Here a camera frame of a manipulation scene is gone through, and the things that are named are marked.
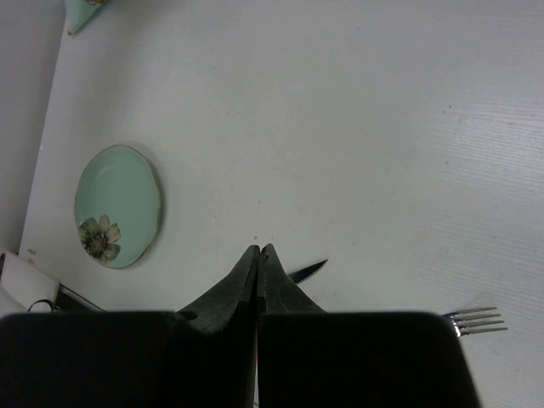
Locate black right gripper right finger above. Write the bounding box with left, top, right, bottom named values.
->
left=258, top=243, right=325, bottom=407

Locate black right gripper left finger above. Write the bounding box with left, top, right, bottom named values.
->
left=178, top=246, right=260, bottom=407

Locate steel table knife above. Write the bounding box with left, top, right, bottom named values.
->
left=287, top=259, right=327, bottom=284

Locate steel fork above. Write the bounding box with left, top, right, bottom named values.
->
left=441, top=307, right=507, bottom=337

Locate green floral ceramic plate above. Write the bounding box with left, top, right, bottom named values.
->
left=73, top=144, right=162, bottom=269

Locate green cartoon print placemat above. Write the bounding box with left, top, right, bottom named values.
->
left=64, top=0, right=109, bottom=36

